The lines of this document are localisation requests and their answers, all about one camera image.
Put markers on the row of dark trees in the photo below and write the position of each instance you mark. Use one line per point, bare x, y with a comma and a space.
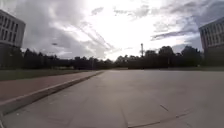
100, 61

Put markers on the tall slim tower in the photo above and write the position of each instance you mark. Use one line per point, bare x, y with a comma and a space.
142, 50

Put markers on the red brick raised strip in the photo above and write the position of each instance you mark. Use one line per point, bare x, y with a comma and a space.
23, 86

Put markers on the grey paved plaza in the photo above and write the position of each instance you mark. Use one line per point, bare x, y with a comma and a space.
133, 93

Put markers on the large grey glass-fronted building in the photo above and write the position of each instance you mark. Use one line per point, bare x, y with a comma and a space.
10, 33

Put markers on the grass strip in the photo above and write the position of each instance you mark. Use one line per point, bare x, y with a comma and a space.
33, 73

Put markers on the grey building with windows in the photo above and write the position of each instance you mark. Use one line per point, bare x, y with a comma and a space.
213, 38

